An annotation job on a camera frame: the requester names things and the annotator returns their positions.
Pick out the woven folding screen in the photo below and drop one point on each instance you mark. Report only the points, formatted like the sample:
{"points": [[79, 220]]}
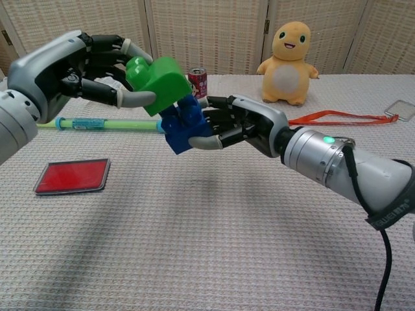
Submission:
{"points": [[207, 35]]}

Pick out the red card in clear sleeve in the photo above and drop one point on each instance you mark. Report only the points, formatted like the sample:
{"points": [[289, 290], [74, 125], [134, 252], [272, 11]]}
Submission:
{"points": [[73, 176]]}

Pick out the orange dinosaur plush toy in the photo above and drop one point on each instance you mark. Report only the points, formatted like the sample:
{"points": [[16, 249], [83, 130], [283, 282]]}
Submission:
{"points": [[288, 74]]}

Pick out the green toy block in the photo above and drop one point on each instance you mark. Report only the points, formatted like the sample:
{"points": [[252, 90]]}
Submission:
{"points": [[159, 84]]}

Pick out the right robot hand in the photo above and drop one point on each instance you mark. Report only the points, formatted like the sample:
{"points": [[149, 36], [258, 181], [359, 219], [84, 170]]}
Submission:
{"points": [[246, 126]]}

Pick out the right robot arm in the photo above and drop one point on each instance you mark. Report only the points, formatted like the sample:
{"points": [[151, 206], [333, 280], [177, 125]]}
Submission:
{"points": [[350, 162]]}

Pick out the green blue water pump toy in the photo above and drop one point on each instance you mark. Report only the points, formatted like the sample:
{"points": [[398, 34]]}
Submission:
{"points": [[97, 123]]}

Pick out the blue toy block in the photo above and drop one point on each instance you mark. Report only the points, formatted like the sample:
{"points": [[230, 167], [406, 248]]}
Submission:
{"points": [[184, 126]]}

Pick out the bagged beige snack pack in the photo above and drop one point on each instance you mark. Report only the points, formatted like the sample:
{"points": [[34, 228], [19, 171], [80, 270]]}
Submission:
{"points": [[111, 82]]}

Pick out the red beverage can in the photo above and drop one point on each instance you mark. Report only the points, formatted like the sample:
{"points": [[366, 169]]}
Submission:
{"points": [[199, 82]]}

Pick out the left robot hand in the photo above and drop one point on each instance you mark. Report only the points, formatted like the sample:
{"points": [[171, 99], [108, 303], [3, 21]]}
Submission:
{"points": [[48, 74]]}

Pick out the clear plastic badge holder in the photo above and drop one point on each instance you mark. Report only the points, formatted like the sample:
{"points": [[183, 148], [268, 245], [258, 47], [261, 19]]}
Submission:
{"points": [[400, 110]]}

